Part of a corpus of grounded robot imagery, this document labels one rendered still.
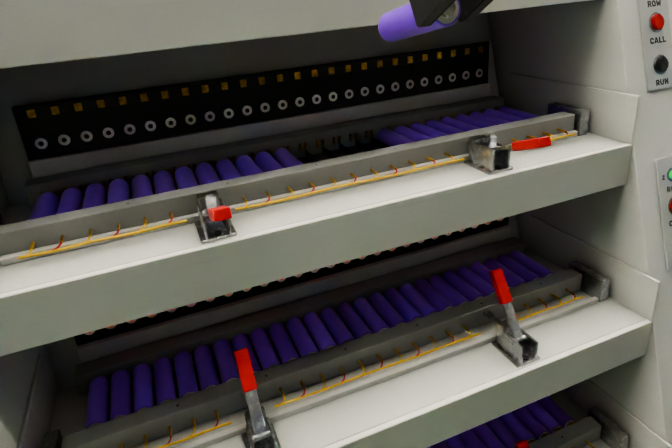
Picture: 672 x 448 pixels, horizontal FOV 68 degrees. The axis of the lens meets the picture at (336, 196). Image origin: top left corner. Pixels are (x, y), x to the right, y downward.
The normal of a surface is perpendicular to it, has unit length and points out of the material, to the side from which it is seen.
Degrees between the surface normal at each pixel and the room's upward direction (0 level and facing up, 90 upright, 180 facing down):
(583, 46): 90
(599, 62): 90
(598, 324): 17
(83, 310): 107
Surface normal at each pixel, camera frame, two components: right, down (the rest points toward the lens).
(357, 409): -0.07, -0.92
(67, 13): 0.37, 0.33
